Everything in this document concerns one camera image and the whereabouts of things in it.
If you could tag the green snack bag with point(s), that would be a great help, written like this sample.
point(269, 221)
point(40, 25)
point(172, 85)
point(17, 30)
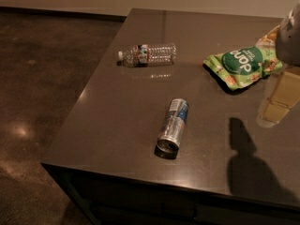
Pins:
point(242, 68)

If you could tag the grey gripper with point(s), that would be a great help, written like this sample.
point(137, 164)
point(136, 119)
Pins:
point(291, 42)

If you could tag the clear plastic water bottle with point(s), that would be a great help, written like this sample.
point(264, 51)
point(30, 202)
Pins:
point(147, 55)

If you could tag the silver blue redbull can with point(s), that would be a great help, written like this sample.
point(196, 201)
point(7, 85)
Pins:
point(170, 135)

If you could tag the dark cabinet drawer front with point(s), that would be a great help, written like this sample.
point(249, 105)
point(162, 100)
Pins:
point(108, 200)

